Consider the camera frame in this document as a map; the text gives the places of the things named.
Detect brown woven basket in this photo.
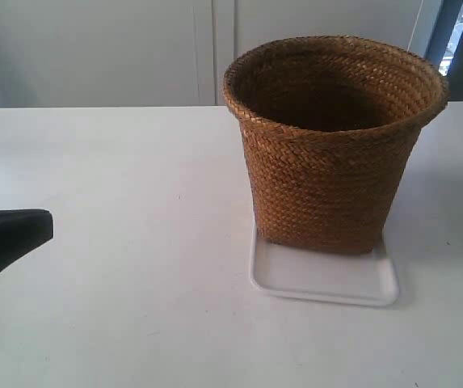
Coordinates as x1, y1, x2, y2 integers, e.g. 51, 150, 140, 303
223, 36, 448, 255

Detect white rectangular plastic tray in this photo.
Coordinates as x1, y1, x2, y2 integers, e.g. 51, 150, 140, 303
249, 228, 400, 307

